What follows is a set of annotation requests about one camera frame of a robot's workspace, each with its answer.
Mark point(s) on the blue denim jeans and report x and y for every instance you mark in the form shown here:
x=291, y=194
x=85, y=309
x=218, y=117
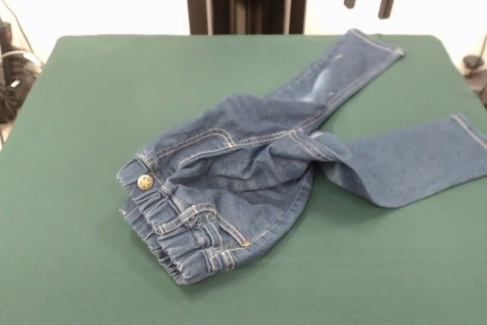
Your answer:
x=247, y=173

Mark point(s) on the dark green table cloth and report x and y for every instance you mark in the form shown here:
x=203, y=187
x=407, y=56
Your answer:
x=95, y=112

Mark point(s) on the black upright bar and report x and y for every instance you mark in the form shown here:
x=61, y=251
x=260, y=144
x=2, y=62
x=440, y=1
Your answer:
x=4, y=37

